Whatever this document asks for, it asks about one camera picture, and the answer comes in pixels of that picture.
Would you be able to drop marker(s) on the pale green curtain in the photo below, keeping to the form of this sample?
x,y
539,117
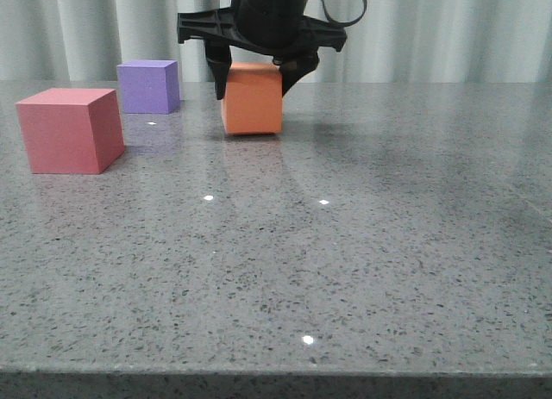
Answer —
x,y
427,41

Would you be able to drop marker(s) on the purple foam cube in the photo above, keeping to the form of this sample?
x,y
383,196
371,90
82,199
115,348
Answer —
x,y
149,86

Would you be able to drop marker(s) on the red foam cube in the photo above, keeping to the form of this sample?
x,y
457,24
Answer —
x,y
71,130

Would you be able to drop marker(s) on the orange foam cube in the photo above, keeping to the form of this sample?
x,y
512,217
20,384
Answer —
x,y
253,102

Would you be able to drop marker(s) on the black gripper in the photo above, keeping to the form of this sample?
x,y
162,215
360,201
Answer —
x,y
277,28

